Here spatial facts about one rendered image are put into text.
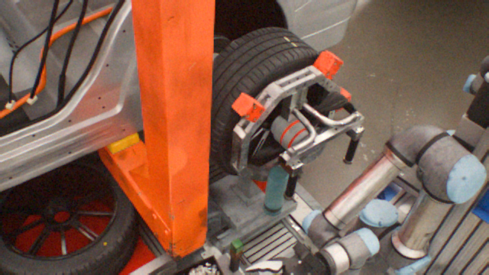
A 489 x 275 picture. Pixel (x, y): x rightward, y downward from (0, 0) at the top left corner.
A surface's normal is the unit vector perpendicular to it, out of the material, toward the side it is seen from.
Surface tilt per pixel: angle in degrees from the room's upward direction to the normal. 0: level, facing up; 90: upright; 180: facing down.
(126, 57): 90
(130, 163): 0
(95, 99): 90
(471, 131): 90
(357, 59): 0
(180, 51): 90
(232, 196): 0
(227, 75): 38
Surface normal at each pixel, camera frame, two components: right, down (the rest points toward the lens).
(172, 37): 0.60, 0.61
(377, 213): 0.00, -0.76
